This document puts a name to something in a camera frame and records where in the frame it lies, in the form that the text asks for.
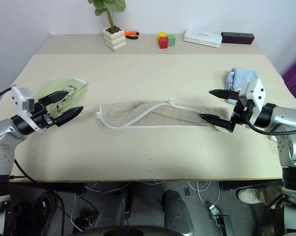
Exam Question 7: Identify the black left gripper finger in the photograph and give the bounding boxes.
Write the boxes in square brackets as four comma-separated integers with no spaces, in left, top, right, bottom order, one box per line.
[38,90,69,105]
[50,106,84,127]

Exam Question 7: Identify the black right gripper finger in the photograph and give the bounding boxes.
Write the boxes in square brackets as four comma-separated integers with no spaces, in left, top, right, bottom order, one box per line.
[198,113,237,133]
[208,89,239,104]

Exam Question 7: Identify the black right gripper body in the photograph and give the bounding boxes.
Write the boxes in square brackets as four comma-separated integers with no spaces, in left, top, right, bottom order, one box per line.
[230,96,256,125]

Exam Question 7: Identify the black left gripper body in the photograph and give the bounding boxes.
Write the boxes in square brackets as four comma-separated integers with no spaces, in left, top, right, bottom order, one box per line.
[31,102,59,129]

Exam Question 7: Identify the beige towel with white edging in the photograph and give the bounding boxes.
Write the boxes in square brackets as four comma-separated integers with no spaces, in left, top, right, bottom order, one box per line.
[95,98,229,131]

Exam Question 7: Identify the green towel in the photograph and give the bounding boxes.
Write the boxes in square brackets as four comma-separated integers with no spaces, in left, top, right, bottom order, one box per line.
[33,75,88,118]

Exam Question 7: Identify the light blue towel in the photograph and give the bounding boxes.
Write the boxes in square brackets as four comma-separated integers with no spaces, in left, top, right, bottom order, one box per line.
[226,68,258,91]

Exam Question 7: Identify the black rectangular box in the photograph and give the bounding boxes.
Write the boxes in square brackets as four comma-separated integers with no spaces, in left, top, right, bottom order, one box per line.
[221,31,255,46]

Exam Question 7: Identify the white flat box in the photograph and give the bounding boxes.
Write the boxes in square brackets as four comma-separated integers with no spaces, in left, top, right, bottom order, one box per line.
[183,29,223,48]

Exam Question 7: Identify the white sneaker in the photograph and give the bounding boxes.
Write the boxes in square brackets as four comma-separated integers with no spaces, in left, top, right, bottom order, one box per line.
[237,188,266,205]

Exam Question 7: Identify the white bubble plant pot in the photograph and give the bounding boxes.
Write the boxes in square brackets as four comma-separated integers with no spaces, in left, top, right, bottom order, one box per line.
[103,26,127,52]

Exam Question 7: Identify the beige trouser leg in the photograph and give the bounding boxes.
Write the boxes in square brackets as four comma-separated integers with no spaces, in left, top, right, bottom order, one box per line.
[257,187,284,207]

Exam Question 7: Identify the small metal clamp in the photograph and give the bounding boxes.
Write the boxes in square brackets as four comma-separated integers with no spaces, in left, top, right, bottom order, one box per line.
[209,204,221,220]

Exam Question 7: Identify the dark rounded shape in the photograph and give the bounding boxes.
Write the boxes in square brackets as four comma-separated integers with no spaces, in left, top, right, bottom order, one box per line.
[161,190,194,234]
[93,190,134,230]

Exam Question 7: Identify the black floor plate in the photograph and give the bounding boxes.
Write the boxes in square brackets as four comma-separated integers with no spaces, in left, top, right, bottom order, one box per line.
[215,215,235,236]

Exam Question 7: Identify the green leafy plant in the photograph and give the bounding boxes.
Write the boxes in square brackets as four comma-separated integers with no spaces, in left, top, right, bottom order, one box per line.
[88,0,127,33]

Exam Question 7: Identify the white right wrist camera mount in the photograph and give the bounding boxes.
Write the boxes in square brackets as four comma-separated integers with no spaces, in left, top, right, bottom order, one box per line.
[238,78,268,129]

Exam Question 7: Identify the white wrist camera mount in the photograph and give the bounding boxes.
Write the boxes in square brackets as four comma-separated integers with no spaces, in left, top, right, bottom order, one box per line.
[238,78,268,129]
[11,85,44,134]

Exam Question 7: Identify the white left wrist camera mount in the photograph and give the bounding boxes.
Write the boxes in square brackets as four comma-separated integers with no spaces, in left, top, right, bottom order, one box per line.
[11,85,44,134]

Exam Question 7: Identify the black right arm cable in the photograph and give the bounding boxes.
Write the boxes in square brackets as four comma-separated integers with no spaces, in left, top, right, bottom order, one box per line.
[244,115,296,135]

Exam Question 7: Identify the white floor cable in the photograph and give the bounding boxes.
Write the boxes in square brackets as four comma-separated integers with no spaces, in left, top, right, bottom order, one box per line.
[186,180,218,206]
[83,181,129,198]

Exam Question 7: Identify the orange handled pliers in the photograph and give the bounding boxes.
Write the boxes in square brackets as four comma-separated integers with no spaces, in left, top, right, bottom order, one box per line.
[124,30,140,40]

